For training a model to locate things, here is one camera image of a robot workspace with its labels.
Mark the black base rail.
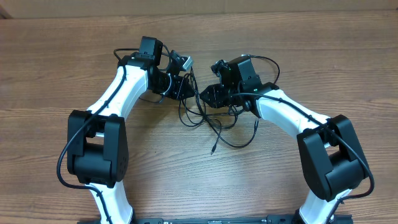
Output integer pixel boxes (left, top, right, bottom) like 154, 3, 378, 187
77, 214, 312, 224

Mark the black cable bundle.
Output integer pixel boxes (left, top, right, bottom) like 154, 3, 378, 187
177, 67, 261, 156

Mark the cardboard back wall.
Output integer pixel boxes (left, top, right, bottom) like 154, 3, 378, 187
1, 0, 397, 19

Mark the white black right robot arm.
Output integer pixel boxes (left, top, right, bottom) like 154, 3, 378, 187
200, 55, 375, 223

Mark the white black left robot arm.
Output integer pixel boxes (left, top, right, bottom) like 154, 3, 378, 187
56, 36, 194, 223

